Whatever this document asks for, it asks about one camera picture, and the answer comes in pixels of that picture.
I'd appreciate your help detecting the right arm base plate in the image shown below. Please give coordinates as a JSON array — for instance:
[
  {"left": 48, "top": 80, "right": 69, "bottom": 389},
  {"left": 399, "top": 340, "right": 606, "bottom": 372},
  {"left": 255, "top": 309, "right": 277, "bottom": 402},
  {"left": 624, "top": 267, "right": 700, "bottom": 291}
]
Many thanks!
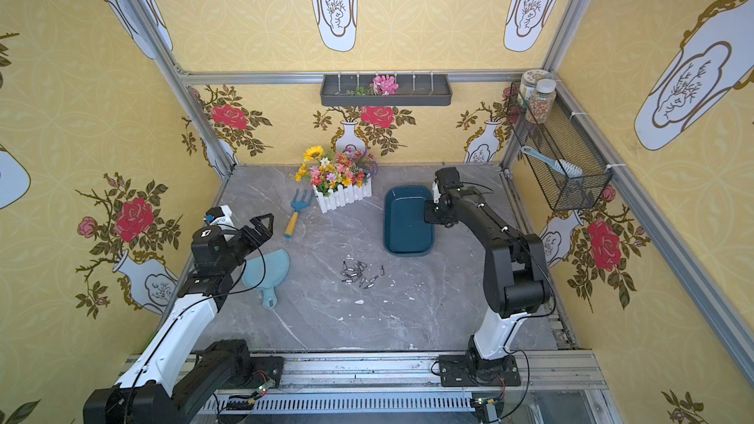
[{"left": 438, "top": 355, "right": 522, "bottom": 388}]

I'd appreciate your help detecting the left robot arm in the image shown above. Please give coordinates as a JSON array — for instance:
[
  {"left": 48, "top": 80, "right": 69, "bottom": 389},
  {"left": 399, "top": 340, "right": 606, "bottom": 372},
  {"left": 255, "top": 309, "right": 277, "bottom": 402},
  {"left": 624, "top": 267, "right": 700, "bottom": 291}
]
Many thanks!
[{"left": 82, "top": 213, "right": 274, "bottom": 423}]

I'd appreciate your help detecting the light blue dustpan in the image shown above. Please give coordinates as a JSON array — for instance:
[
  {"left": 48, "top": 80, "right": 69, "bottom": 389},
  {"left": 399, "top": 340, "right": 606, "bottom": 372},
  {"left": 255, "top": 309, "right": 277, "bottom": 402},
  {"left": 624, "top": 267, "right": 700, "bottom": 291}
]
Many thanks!
[{"left": 242, "top": 249, "right": 290, "bottom": 310}]

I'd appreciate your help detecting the black wire mesh basket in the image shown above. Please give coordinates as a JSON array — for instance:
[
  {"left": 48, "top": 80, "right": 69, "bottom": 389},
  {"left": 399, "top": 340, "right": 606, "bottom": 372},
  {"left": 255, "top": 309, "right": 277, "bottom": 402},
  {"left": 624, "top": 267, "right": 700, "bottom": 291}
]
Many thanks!
[{"left": 503, "top": 82, "right": 613, "bottom": 211}]

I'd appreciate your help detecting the pink flower on shelf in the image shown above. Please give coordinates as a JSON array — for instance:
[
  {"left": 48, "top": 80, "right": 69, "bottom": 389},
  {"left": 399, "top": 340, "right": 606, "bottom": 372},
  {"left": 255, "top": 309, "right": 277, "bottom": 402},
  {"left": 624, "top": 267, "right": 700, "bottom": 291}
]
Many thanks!
[{"left": 370, "top": 75, "right": 400, "bottom": 95}]

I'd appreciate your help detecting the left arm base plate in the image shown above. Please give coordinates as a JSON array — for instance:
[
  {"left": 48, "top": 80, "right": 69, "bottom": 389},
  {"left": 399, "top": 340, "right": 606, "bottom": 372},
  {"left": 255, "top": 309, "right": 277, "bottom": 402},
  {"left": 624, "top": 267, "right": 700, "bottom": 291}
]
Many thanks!
[{"left": 234, "top": 355, "right": 285, "bottom": 392}]

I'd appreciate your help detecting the flower pot white fence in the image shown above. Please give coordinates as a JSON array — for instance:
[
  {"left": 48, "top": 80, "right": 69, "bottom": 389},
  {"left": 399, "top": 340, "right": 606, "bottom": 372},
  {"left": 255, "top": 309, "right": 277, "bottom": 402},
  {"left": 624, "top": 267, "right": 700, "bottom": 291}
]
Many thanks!
[{"left": 292, "top": 145, "right": 378, "bottom": 213}]

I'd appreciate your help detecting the blue white brush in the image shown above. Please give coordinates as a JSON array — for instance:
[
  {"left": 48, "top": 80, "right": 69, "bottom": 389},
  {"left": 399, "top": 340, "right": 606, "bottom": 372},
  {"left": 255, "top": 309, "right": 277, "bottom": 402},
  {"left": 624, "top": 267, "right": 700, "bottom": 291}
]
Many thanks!
[{"left": 520, "top": 145, "right": 584, "bottom": 179}]

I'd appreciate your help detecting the teal plastic storage box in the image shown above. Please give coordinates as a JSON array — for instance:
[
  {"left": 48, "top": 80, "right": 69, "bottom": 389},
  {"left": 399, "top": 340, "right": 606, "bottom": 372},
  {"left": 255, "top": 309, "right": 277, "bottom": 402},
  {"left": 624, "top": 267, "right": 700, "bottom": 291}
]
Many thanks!
[{"left": 383, "top": 185, "right": 435, "bottom": 257}]

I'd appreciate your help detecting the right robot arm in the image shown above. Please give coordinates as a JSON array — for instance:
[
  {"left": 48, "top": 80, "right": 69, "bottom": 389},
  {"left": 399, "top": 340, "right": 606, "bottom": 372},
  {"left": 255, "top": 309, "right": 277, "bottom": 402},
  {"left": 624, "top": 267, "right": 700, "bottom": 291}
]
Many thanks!
[{"left": 424, "top": 167, "right": 553, "bottom": 369}]

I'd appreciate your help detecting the glass jar behind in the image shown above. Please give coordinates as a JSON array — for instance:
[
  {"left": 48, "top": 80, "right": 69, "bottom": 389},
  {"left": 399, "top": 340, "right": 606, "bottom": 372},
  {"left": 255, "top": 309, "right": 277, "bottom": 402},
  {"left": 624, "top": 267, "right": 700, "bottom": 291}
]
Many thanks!
[{"left": 518, "top": 69, "right": 553, "bottom": 106}]

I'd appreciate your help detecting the dark wall shelf tray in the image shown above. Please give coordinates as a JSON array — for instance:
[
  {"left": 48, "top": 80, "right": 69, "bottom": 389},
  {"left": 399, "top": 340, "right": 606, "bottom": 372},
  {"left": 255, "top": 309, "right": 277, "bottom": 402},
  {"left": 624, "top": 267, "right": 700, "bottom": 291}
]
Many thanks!
[{"left": 320, "top": 72, "right": 454, "bottom": 107}]

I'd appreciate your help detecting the blue yellow garden fork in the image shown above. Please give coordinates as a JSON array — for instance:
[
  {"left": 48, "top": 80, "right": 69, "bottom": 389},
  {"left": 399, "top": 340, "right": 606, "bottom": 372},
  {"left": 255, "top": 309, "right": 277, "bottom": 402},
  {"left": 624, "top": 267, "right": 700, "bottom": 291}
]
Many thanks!
[{"left": 284, "top": 190, "right": 314, "bottom": 239}]

